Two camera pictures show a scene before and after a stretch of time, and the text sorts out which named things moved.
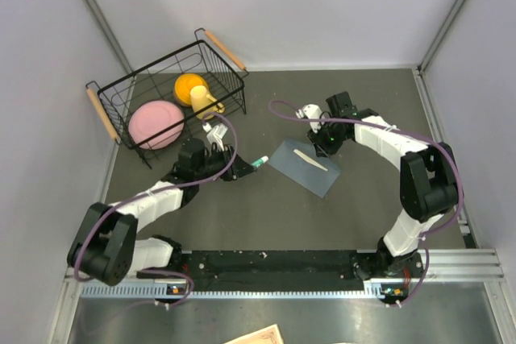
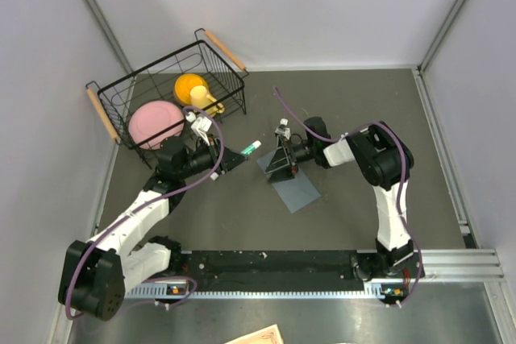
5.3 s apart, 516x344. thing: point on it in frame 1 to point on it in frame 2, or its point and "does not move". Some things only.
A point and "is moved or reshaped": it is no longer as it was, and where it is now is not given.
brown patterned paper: [269, 334] does not move
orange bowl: [184, 84] does not move
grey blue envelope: [298, 161] is moved or reshaped
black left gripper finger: [240, 167] to [231, 159]
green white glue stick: [260, 161] to [255, 145]
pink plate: [151, 117] does not move
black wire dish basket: [152, 107] does not move
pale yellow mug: [200, 99] does not move
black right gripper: [322, 150] to [280, 165]
